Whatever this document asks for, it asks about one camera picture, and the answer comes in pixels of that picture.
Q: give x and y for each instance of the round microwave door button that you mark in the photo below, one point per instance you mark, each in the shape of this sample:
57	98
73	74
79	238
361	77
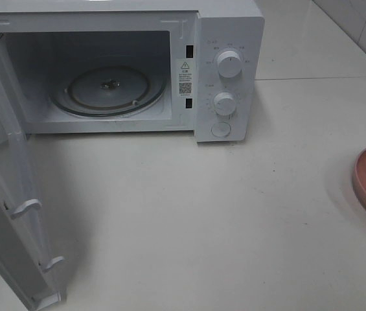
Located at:
221	130

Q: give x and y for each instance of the white microwave door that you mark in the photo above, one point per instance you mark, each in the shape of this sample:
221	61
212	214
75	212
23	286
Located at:
27	263

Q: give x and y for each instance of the white warning label sticker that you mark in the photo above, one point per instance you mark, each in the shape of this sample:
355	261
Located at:
184	76

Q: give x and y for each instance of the glass microwave turntable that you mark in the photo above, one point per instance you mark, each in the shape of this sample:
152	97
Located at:
108	91

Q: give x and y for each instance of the white microwave oven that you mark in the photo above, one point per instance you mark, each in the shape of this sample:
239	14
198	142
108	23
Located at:
46	41

